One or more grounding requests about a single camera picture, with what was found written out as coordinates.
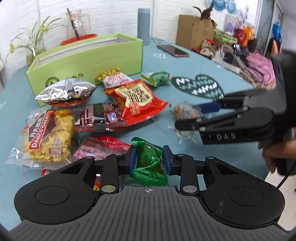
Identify glass pitcher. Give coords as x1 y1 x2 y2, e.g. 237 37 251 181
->
66 9 91 39

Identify white power strip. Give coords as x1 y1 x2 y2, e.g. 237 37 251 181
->
212 58 241 74

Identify white yellow snack bag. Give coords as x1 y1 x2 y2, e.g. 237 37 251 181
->
95 68 133 88

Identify black stirring stick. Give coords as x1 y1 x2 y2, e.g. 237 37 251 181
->
67 8 80 41

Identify red chinese snack bag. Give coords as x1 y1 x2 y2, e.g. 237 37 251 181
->
104 79 168 126

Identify glass vase with flowers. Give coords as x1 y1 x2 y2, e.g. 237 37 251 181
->
4 16 64 66

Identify smartphone with red case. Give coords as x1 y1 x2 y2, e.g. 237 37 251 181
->
157 45 189 58

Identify green cardboard box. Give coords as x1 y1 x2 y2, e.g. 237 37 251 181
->
26 34 143 95

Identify green snack packet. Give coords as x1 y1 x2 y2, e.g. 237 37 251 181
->
130 137 168 186

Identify clear bag brown cookies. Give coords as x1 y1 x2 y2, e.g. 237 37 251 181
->
171 101 203 120

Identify blue paper fan decoration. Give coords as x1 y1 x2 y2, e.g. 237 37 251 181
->
212 0 236 14

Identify brown cardboard box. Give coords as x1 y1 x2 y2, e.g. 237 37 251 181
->
176 15 217 50

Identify red pink snack bag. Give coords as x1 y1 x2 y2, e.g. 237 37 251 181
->
73 136 130 161

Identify silver foil snack bag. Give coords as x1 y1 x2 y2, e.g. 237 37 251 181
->
35 78 96 107

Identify grey blue thermos bottle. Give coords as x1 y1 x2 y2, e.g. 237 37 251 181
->
137 9 151 45

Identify green peas snack bag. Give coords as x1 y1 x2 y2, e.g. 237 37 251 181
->
140 71 171 87

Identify red plastic basket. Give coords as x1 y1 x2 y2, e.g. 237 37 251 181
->
60 34 97 46

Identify dark red potted plant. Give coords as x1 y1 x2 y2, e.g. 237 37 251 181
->
193 2 215 27

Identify yellow galette snack bag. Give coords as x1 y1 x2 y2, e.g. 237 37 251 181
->
6 108 74 170

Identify teal patterned tablecloth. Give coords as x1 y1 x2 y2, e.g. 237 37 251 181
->
1 41 267 228

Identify person's right hand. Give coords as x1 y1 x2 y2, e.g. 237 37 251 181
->
258 140 296 173

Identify dark red snack bag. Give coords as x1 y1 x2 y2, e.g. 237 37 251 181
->
72 102 128 133

